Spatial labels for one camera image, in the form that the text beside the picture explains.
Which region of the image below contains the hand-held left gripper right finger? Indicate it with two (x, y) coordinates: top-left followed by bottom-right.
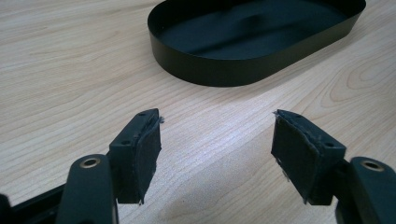
(270, 108), (347, 206)

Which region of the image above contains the black key holder with tray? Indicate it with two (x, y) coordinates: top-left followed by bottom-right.
(147, 0), (368, 88)

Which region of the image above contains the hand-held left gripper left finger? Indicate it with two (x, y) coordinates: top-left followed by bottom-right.
(108, 107), (163, 205)

